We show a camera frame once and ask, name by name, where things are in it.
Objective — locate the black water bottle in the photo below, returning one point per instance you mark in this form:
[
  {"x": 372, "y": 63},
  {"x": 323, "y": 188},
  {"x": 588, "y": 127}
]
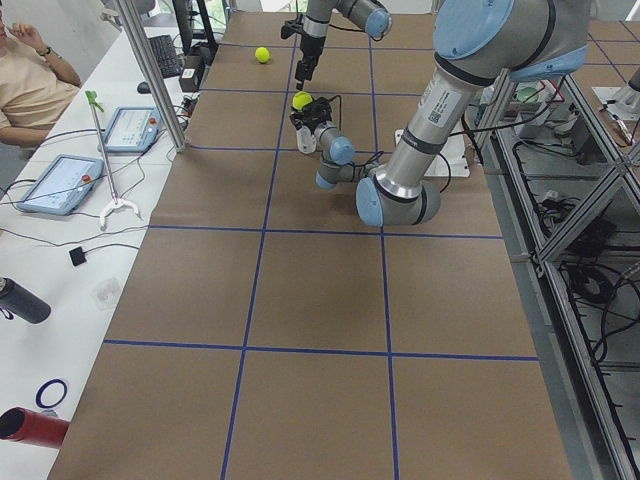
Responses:
[{"x": 16, "y": 301}]

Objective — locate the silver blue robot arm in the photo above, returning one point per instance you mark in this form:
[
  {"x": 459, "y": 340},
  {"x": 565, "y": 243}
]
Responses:
[
  {"x": 474, "y": 41},
  {"x": 371, "y": 17}
]

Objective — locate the black keyboard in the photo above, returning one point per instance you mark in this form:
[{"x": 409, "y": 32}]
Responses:
[{"x": 164, "y": 52}]

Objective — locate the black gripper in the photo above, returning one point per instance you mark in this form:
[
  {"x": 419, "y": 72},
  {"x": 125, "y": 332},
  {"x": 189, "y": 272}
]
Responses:
[
  {"x": 311, "y": 50},
  {"x": 314, "y": 121}
]

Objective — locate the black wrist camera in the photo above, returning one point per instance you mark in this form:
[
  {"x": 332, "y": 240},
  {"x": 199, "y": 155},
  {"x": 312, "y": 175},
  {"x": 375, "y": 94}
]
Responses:
[
  {"x": 320, "y": 106},
  {"x": 290, "y": 28}
]

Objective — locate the circuit board with wires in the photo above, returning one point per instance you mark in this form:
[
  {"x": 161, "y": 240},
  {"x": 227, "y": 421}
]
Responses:
[{"x": 187, "y": 106}]

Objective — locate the black monitor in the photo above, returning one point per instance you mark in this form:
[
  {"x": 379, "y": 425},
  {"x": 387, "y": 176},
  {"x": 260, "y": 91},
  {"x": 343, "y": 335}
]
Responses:
[{"x": 185, "y": 15}]

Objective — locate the black computer mouse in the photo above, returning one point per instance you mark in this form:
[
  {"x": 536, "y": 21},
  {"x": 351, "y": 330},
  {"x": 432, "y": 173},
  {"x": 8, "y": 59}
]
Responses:
[{"x": 143, "y": 88}]

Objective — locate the small black square pad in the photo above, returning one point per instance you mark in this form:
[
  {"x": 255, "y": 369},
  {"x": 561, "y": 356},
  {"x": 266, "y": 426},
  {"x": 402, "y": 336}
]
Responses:
[{"x": 77, "y": 256}]

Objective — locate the aluminium frame post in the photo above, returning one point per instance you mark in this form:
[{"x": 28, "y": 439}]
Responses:
[{"x": 138, "y": 40}]

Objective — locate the seated person beige shirt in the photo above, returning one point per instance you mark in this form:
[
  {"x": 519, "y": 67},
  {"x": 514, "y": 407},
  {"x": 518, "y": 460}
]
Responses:
[{"x": 37, "y": 86}]

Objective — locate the reacher grabber tool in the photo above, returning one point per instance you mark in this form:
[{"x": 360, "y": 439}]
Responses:
[{"x": 116, "y": 202}]

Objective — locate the teach pendant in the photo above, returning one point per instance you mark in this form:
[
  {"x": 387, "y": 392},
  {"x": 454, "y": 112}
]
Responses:
[
  {"x": 132, "y": 130},
  {"x": 63, "y": 186}
]

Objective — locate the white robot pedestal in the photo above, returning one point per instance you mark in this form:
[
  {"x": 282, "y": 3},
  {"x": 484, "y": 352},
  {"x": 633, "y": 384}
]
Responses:
[{"x": 452, "y": 161}]

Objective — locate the red cylinder tube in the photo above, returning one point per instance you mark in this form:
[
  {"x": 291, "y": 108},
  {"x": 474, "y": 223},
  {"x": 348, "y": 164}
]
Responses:
[{"x": 33, "y": 428}]

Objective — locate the near teach pendant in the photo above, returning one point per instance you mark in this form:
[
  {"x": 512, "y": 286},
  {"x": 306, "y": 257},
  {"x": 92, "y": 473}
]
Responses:
[{"x": 63, "y": 186}]

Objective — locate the far teach pendant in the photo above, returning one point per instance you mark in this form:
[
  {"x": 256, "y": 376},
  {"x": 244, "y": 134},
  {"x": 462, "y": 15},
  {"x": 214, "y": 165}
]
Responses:
[{"x": 132, "y": 130}]

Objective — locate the black box with label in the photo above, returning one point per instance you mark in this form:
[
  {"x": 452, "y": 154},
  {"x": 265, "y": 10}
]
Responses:
[{"x": 192, "y": 73}]

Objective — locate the yellow tennis ball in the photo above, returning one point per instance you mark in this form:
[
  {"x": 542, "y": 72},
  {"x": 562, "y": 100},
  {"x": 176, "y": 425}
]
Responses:
[
  {"x": 301, "y": 99},
  {"x": 262, "y": 55}
]

